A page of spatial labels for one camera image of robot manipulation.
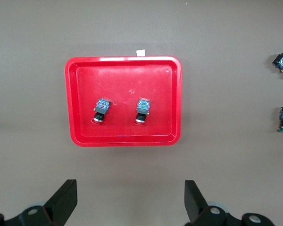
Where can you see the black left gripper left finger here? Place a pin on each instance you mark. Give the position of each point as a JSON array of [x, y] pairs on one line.
[[61, 202]]

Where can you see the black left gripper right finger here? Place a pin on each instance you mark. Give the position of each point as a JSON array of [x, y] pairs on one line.
[[195, 204]]

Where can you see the red push button switch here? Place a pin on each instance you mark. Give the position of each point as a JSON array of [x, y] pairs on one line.
[[142, 109], [101, 109]]

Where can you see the red plastic tray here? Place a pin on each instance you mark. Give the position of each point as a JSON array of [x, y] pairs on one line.
[[122, 80]]

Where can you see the white tape piece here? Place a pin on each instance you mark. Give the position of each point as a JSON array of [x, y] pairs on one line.
[[140, 52]]

